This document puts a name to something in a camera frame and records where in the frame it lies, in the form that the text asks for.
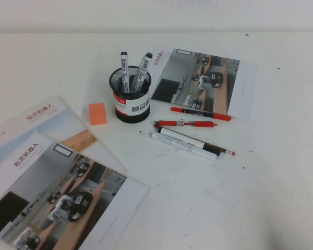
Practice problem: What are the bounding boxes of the all-white marker pen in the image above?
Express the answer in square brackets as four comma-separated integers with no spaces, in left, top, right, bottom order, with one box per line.
[149,131,218,163]

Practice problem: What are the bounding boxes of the red gel pen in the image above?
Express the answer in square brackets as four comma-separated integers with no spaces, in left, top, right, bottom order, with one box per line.
[150,119,220,129]

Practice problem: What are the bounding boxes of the black mesh pen holder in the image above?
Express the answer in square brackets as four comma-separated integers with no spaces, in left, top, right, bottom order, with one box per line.
[109,65,151,123]

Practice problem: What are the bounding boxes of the red marker pen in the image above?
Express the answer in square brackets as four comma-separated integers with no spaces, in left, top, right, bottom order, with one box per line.
[170,106,232,122]

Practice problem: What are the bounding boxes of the black-capped grey marker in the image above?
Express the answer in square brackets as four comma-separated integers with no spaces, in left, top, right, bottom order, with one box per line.
[131,52,153,94]
[120,51,131,94]

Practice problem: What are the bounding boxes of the orange rectangular block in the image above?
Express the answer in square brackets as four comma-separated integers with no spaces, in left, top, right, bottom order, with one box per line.
[89,102,107,126]

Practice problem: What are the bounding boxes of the office photo brochure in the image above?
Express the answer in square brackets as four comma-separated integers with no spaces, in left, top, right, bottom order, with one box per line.
[0,130,150,250]
[149,44,259,120]

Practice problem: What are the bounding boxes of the sky cover brochure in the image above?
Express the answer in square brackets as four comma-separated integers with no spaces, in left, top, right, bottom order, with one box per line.
[0,95,128,174]

